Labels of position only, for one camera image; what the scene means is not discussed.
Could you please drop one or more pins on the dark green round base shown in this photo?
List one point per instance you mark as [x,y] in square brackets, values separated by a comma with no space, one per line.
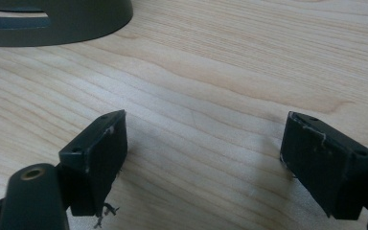
[76,22]

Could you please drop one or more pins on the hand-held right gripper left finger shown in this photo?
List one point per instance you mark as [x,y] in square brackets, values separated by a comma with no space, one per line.
[99,166]

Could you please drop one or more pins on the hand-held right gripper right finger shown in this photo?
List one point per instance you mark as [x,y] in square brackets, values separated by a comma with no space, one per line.
[326,166]

